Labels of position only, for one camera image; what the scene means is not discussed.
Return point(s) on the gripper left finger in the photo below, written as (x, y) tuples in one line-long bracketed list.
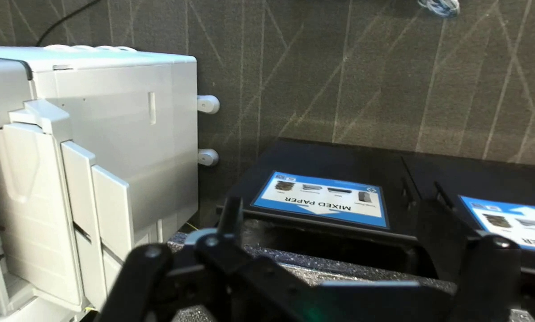
[(214, 268)]

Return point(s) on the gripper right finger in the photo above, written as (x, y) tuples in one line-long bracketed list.
[(491, 277)]

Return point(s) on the black paper recycling bin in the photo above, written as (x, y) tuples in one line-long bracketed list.
[(482, 179), (334, 156)]

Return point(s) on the large white office printer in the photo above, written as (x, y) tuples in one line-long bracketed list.
[(115, 147)]

